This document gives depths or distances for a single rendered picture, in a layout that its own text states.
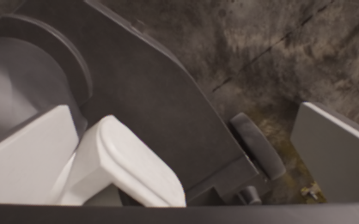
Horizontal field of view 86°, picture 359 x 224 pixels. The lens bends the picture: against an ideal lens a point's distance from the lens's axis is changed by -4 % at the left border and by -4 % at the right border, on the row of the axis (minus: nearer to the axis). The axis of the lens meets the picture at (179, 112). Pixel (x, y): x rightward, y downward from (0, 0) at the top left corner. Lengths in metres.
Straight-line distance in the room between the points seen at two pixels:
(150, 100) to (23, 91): 0.20
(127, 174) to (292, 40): 0.56
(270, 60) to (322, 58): 0.18
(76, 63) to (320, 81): 0.69
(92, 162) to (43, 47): 0.19
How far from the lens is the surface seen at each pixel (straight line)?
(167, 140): 0.43
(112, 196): 0.32
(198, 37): 0.54
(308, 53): 0.71
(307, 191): 1.10
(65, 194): 0.28
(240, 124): 0.54
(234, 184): 0.51
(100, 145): 0.25
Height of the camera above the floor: 0.51
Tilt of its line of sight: 61 degrees down
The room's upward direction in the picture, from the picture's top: 159 degrees clockwise
